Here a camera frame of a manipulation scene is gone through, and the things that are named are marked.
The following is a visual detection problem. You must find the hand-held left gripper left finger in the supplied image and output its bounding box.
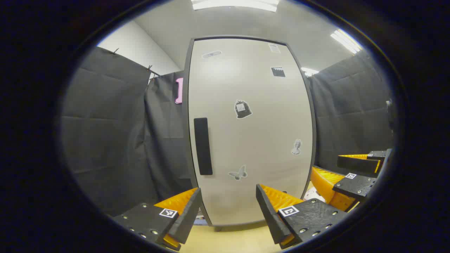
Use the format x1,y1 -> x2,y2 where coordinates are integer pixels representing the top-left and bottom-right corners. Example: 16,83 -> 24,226
112,187 -> 204,252

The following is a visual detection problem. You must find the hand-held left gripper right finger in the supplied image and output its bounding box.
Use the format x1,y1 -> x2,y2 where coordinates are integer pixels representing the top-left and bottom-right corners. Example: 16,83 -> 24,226
256,183 -> 349,250

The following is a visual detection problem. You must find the dark grey cabinet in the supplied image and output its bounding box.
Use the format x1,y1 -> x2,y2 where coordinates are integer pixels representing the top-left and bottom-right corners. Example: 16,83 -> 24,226
182,35 -> 317,232

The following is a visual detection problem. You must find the grey cabinet door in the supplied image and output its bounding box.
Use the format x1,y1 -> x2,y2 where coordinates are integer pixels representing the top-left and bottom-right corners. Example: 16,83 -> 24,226
187,37 -> 316,226

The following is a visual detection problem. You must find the black cabinet door handle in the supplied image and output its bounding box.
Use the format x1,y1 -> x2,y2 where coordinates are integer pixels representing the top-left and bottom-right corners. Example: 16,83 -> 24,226
194,117 -> 213,176

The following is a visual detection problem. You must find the pink white plush toy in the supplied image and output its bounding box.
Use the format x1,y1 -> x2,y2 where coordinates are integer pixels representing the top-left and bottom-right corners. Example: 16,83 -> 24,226
303,186 -> 331,203

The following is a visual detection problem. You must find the slim ceiling light panel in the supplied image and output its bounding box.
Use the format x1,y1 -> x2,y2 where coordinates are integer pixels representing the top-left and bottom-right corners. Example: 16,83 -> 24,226
330,29 -> 362,55

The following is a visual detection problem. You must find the black backdrop cloth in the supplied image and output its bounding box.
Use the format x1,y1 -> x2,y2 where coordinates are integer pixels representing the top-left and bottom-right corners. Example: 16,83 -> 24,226
60,46 -> 396,216

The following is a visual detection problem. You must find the wide ceiling light panel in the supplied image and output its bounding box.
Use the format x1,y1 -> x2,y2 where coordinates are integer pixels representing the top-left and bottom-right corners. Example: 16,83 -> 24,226
192,0 -> 280,12

